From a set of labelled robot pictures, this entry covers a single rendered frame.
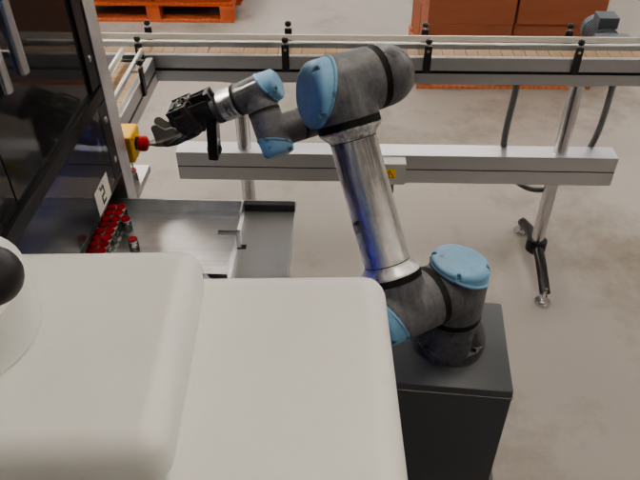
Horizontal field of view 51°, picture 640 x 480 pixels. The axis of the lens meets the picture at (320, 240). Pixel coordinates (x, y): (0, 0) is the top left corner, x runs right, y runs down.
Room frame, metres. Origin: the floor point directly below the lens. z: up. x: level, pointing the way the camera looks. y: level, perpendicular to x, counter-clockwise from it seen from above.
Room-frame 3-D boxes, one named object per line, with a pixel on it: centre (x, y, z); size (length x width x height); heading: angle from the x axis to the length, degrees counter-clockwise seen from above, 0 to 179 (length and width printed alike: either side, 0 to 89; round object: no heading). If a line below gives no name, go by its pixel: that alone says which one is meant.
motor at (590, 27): (2.27, -1.01, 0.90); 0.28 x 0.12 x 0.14; 178
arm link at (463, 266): (0.95, -0.26, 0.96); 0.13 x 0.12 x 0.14; 120
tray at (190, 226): (1.17, 0.36, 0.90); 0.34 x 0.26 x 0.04; 87
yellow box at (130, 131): (1.43, 0.48, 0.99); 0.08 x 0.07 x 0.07; 88
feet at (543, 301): (2.07, -0.87, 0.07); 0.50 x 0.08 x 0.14; 178
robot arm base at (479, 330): (0.96, -0.27, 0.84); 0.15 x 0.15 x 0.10
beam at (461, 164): (2.10, -0.27, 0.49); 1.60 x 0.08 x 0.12; 88
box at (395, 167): (2.04, -0.25, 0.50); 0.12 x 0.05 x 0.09; 88
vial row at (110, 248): (1.18, 0.47, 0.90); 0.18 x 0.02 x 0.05; 177
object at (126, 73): (1.72, 0.61, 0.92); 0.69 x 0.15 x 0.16; 178
